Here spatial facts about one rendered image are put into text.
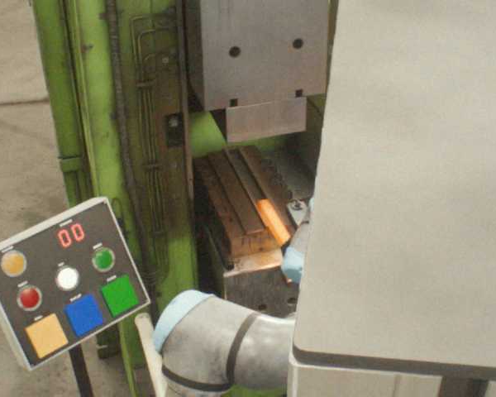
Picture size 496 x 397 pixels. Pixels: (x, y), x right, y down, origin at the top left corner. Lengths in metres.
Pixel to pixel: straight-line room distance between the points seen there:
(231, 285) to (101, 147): 0.50
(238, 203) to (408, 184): 1.77
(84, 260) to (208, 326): 0.64
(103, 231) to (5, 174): 2.54
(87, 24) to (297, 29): 0.48
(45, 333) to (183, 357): 0.60
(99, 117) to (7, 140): 2.80
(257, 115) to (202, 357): 0.77
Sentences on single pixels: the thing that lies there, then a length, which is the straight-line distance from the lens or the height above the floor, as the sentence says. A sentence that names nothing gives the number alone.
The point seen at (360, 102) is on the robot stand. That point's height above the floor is 2.03.
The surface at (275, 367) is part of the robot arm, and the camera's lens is 1.01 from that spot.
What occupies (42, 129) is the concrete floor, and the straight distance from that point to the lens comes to 4.53.
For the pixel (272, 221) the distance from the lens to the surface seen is 1.83.
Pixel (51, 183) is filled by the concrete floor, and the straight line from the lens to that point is 3.96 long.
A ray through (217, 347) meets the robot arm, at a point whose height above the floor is 1.37.
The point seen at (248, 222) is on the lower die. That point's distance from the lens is 1.87.
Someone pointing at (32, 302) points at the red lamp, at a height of 1.08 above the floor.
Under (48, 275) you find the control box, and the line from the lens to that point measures 1.59.
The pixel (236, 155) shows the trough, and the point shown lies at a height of 0.99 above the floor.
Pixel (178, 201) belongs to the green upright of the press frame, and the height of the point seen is 1.03.
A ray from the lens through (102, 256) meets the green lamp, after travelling 1.63.
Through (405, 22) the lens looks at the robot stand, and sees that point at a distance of 0.28.
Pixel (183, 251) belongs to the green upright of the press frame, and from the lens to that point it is 2.00.
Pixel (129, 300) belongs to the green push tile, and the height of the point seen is 0.99.
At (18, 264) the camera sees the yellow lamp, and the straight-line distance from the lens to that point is 1.56.
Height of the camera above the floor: 2.12
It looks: 35 degrees down
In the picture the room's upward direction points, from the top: 1 degrees counter-clockwise
